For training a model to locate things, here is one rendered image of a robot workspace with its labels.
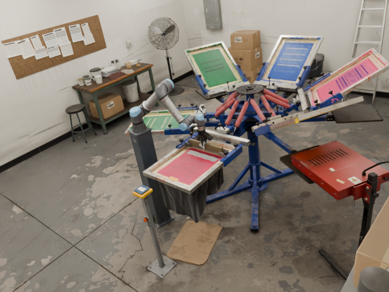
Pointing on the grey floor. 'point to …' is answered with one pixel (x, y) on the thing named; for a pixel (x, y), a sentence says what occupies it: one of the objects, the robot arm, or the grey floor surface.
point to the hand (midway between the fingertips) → (205, 147)
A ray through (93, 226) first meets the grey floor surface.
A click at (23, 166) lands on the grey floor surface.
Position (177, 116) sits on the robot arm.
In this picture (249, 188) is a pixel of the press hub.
